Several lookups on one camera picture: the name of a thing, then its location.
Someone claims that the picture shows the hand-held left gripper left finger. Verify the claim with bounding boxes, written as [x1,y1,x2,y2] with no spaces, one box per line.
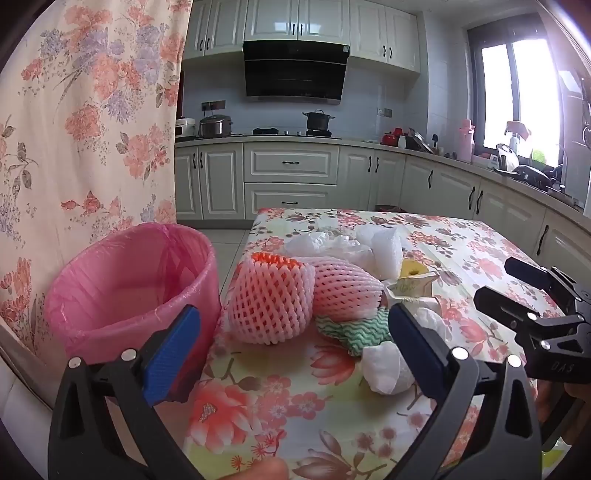
[47,304,204,480]

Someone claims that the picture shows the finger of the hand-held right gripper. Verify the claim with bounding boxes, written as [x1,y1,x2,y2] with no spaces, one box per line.
[473,285,543,337]
[504,257,578,301]

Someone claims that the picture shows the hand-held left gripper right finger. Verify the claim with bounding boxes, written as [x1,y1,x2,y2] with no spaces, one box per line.
[387,305,542,480]

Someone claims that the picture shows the white printed paper bag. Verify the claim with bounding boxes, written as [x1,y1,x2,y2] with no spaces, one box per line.
[385,272,439,305]

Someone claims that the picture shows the pink trash bin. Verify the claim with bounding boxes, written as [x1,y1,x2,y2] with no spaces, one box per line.
[44,222,223,407]

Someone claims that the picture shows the white foam block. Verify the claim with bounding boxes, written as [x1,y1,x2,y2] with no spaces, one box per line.
[355,225,404,280]

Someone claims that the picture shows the foam net with orange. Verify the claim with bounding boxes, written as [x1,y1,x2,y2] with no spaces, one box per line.
[221,253,317,346]

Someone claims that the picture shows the white plastic bag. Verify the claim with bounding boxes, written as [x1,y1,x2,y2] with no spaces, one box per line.
[283,231,375,268]

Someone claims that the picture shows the person's right hand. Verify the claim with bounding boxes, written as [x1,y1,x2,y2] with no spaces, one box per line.
[536,377,591,450]

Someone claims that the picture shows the person's left hand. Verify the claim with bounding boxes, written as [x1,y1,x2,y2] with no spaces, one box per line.
[221,458,290,480]

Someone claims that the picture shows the white crumpled tissue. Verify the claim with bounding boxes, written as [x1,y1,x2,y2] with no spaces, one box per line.
[362,342,416,395]
[413,302,458,344]

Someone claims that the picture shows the green wavy cloth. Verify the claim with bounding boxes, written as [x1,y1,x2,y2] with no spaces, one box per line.
[316,307,393,357]

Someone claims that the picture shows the yellow sponge with hole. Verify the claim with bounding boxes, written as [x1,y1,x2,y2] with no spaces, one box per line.
[399,258,432,281]

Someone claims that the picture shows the pink foam fruit net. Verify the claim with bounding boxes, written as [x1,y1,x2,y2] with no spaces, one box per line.
[305,257,386,320]

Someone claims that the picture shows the pink thermos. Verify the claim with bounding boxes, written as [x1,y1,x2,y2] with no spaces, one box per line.
[457,119,475,162]

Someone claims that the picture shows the metal tray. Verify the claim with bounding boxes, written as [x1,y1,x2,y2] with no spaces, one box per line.
[406,129,435,154]

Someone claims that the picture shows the dark framed window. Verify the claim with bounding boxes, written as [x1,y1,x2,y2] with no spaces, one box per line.
[466,18,568,162]

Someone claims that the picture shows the white base cabinets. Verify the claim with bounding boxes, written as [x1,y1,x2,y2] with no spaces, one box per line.
[174,141,591,296]

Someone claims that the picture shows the silver pressure cooker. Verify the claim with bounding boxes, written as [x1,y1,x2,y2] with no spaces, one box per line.
[198,114,233,138]

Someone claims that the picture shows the black gas stove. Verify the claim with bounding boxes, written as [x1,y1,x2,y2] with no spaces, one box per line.
[253,127,343,139]

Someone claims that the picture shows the black cooking pot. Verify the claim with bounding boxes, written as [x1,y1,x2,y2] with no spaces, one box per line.
[302,110,336,132]

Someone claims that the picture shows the floral curtain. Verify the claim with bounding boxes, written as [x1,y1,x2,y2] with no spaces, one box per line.
[0,0,195,365]

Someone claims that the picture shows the black range hood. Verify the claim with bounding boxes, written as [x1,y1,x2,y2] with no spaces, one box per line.
[242,41,351,106]

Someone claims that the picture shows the white wall cabinets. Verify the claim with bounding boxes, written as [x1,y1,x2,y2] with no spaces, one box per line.
[182,0,422,77]

